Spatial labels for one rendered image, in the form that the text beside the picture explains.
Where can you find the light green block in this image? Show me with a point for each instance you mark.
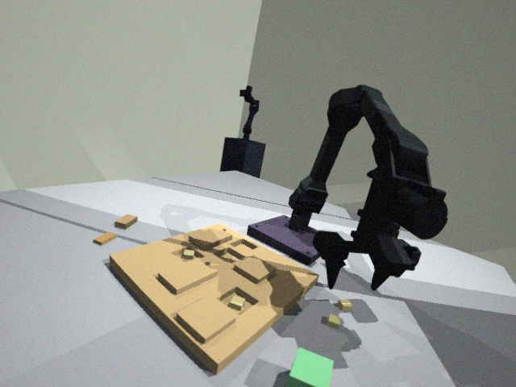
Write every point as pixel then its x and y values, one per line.
pixel 310 370

